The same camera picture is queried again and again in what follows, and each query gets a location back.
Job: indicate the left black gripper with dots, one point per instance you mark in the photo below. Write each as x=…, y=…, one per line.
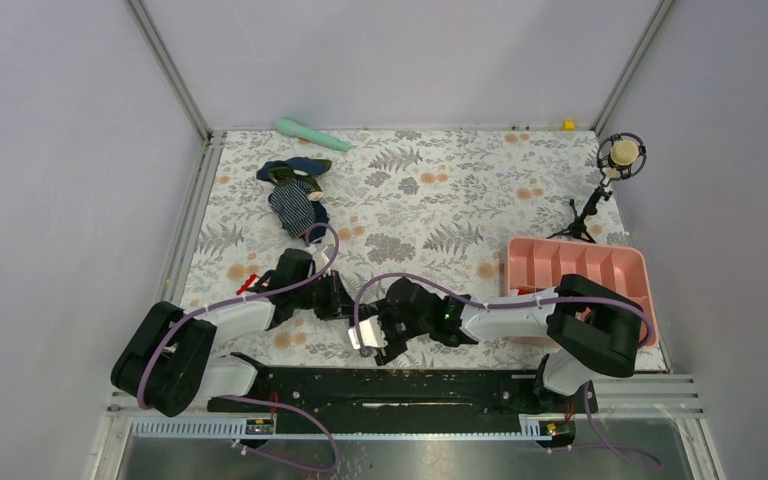
x=339, y=304

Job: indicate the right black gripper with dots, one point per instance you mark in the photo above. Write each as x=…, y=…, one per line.
x=383, y=310

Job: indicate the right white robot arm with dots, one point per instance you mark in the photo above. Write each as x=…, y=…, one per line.
x=597, y=331

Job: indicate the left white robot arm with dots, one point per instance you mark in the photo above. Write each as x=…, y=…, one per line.
x=168, y=362

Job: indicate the blue striped underwear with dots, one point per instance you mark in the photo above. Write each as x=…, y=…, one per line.
x=296, y=197

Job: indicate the red white calculator toy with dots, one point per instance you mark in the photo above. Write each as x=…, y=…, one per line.
x=255, y=284

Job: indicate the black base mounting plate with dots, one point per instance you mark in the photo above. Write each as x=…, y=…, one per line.
x=352, y=393

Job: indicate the floral patterned table mat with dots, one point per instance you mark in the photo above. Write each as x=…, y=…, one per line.
x=440, y=204

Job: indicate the pink compartment organizer tray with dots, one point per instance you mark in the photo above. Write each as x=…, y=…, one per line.
x=535, y=264

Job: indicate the mint green handheld tool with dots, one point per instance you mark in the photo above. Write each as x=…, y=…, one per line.
x=292, y=128

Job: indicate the black microphone with stand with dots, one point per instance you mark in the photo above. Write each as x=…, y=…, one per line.
x=619, y=157

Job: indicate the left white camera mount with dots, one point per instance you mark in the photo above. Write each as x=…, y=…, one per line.
x=321, y=255

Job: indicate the grey slotted cable duct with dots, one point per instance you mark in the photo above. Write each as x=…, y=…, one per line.
x=293, y=427

